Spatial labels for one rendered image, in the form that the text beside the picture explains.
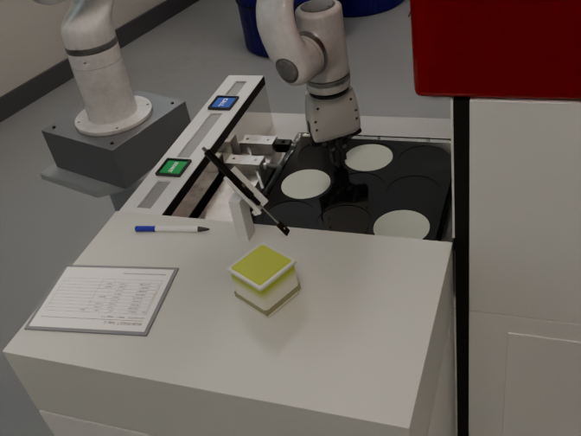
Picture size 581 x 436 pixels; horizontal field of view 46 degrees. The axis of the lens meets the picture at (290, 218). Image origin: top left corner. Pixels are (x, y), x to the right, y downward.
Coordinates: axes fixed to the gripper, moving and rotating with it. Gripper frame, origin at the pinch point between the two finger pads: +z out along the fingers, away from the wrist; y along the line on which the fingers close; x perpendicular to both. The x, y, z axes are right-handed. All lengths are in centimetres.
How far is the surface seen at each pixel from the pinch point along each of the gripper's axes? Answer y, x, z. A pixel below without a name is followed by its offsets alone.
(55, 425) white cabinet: 64, 31, 14
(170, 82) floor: 18, -259, 92
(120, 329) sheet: 47, 34, -4
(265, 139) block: 11.0, -17.0, 1.7
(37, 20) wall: 79, -300, 53
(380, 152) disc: -9.3, -0.2, 2.5
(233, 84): 12.7, -37.2, -3.5
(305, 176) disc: 7.4, 0.1, 2.6
